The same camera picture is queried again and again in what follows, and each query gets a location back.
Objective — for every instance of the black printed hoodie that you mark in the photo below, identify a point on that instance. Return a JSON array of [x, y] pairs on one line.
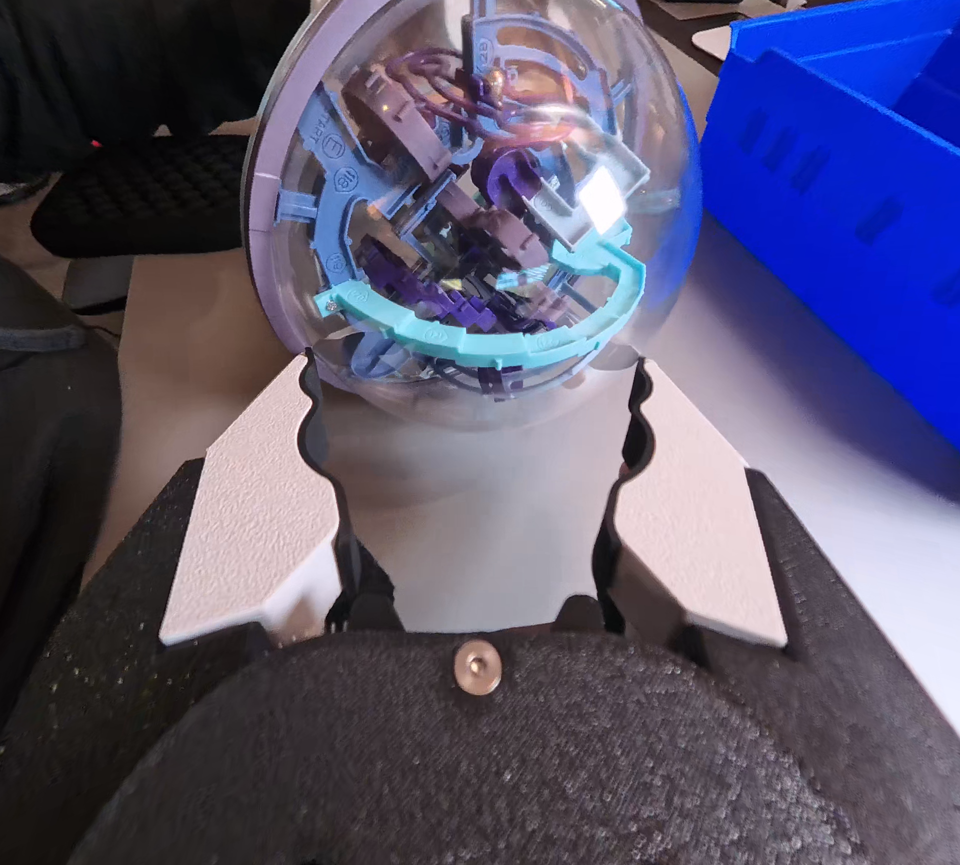
[[53, 475]]

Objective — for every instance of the black mesh pad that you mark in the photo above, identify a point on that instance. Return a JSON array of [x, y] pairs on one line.
[[143, 198]]

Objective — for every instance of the blue plastic bin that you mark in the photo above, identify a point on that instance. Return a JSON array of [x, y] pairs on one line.
[[855, 190]]

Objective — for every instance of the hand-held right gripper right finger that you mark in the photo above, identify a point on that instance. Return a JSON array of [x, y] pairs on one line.
[[698, 528]]

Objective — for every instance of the person's left forearm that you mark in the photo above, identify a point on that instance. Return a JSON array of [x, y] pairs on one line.
[[135, 40]]

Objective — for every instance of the clear plastic maze ball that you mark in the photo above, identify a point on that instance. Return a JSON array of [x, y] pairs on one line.
[[465, 175]]

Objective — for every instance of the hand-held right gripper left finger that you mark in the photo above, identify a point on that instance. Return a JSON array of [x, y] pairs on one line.
[[248, 528]]

